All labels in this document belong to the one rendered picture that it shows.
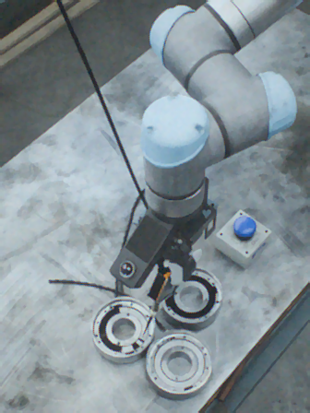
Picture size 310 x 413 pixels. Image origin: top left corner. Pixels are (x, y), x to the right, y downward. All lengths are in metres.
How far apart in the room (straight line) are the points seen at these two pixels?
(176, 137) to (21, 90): 1.91
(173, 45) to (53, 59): 1.86
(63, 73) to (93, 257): 1.52
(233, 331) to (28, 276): 0.37
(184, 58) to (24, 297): 0.54
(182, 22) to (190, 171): 0.21
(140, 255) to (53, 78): 1.80
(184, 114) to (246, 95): 0.09
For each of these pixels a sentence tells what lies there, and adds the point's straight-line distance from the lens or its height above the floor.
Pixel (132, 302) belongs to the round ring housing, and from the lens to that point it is 1.11.
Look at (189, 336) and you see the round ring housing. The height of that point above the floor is 0.83.
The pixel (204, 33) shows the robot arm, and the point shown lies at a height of 1.27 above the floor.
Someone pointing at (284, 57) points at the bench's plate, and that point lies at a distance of 1.51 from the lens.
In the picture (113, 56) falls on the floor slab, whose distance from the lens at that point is 2.66.
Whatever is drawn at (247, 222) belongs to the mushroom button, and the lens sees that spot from 1.14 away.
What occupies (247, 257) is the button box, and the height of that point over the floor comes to 0.84.
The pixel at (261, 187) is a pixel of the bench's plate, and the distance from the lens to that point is 1.27.
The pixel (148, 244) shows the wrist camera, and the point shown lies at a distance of 0.87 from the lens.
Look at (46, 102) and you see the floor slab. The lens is 2.53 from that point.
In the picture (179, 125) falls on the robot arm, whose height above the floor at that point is 1.29.
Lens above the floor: 1.83
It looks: 56 degrees down
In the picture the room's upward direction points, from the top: 3 degrees counter-clockwise
